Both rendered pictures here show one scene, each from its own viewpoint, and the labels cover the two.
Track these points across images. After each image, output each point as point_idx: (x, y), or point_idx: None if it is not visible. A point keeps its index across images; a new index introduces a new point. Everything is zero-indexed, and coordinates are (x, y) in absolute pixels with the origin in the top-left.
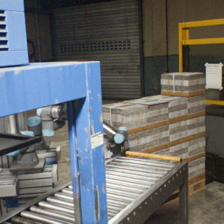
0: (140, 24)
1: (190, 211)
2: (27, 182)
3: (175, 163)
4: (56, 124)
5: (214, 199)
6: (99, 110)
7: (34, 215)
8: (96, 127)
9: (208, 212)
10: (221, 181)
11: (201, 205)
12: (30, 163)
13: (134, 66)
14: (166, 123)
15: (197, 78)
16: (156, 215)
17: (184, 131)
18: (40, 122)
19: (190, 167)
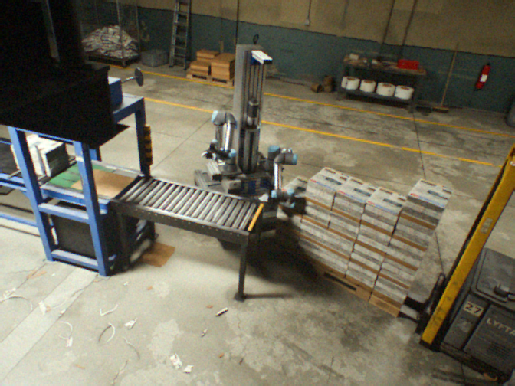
0: None
1: (331, 302)
2: (223, 178)
3: (357, 261)
4: (217, 155)
5: (369, 323)
6: (80, 149)
7: (158, 184)
8: (78, 154)
9: (336, 316)
10: None
11: (349, 312)
12: (224, 169)
13: None
14: (355, 220)
15: (424, 207)
16: (313, 278)
17: (382, 245)
18: (273, 152)
19: (380, 282)
